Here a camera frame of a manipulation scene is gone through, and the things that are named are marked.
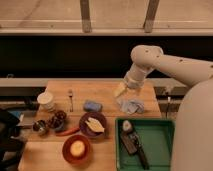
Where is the small metal cup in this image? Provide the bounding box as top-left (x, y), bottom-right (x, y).
top-left (33, 120), bottom-right (48, 136)

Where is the silver fork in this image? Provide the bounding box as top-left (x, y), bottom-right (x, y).
top-left (68, 90), bottom-right (73, 112)

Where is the white round item in tray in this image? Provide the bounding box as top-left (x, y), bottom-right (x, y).
top-left (122, 120), bottom-right (133, 133)

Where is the white paper cup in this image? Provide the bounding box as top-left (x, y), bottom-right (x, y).
top-left (37, 92), bottom-right (55, 111)

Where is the red bowl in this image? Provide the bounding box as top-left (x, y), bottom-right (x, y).
top-left (62, 135), bottom-right (92, 165)

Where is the dark red grape bunch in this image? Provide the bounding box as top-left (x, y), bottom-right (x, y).
top-left (47, 110), bottom-right (67, 129)

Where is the crumpled light blue cloth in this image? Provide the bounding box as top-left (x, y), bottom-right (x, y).
top-left (117, 99), bottom-right (144, 115)

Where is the yellow round fruit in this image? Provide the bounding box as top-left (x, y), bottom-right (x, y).
top-left (70, 140), bottom-right (85, 157)

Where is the red chili pepper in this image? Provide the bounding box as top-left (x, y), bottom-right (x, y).
top-left (55, 126), bottom-right (80, 136)

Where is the yellow banana peel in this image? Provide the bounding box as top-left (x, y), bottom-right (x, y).
top-left (85, 117), bottom-right (105, 132)

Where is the blue sponge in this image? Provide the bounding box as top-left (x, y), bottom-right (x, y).
top-left (83, 100), bottom-right (102, 112)

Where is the black tool in tray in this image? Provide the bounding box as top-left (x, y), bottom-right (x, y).
top-left (120, 131), bottom-right (149, 170)

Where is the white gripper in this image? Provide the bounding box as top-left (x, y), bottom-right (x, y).
top-left (114, 64), bottom-right (148, 97)

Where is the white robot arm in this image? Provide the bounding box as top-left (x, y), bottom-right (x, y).
top-left (115, 45), bottom-right (213, 171)

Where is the blue bowl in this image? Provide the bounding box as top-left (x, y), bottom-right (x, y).
top-left (47, 116), bottom-right (65, 132)

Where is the green plastic tray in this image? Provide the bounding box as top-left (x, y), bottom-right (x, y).
top-left (115, 118), bottom-right (175, 171)

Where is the wooden cutting board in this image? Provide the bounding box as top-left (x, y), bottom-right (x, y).
top-left (18, 80), bottom-right (162, 171)

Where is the purple plate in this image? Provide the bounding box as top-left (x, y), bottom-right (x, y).
top-left (79, 112), bottom-right (107, 138)

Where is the black object at left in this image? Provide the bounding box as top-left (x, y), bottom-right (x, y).
top-left (0, 108), bottom-right (24, 171)

